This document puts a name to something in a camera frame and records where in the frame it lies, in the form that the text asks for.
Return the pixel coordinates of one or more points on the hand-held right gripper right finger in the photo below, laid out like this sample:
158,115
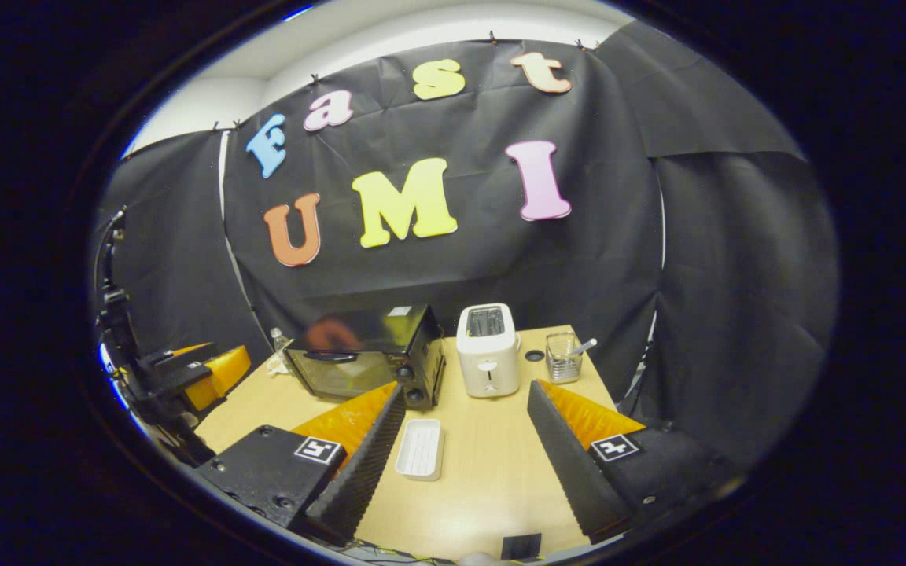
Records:
567,464

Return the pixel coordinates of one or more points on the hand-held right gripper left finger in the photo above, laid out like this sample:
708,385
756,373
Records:
366,464

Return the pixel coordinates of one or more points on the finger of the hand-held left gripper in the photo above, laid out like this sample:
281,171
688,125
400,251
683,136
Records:
221,377
185,358

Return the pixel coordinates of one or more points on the black electric oven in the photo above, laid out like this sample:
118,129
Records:
374,346

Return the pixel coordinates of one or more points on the white rectangular tray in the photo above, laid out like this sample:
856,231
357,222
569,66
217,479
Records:
420,450

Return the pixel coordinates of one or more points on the white divided condiment dish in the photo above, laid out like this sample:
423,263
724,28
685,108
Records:
277,365

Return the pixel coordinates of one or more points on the clear glass bottle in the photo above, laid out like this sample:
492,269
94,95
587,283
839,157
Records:
280,342

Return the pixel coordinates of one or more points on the small black square block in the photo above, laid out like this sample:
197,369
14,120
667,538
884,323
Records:
521,546

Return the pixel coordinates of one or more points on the metal spoon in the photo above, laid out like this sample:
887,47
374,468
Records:
585,346

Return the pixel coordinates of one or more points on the white toaster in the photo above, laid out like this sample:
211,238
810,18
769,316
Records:
488,354

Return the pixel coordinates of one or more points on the black backdrop cloth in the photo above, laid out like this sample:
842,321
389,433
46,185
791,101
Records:
500,259

